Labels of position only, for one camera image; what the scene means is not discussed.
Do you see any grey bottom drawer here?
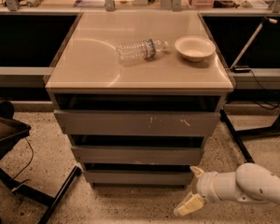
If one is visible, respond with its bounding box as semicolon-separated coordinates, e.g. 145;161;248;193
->
84;171;193;186

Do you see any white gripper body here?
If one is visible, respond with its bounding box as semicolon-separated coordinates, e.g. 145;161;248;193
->
196;172;228;203

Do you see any clear plastic water bottle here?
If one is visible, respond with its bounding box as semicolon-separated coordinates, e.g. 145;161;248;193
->
116;38;170;63

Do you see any grey drawer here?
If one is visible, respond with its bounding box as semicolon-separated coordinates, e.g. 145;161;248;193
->
84;171;193;186
54;110;219;136
72;146;202;165

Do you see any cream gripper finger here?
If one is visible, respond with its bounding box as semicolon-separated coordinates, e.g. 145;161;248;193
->
174;192;205;217
190;165;205;179

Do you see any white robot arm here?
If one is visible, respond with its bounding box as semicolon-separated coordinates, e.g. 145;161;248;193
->
174;163;280;217

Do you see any grey drawer cabinet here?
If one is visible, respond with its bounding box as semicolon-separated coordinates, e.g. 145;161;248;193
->
45;10;235;190

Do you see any white stick with black base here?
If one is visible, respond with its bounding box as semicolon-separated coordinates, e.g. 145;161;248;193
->
230;17;278;71

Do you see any black wheeled stand right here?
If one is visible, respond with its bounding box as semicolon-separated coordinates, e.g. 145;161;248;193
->
220;109;280;163

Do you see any white bowl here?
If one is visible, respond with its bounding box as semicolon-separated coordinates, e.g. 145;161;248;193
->
175;35;216;62

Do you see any grey top drawer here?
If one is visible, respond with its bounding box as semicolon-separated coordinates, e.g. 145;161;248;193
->
54;110;219;136

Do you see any black cable on floor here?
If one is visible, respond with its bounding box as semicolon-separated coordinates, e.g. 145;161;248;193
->
11;137;35;180

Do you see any black stand left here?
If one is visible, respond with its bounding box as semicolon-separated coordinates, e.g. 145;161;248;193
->
0;101;81;224

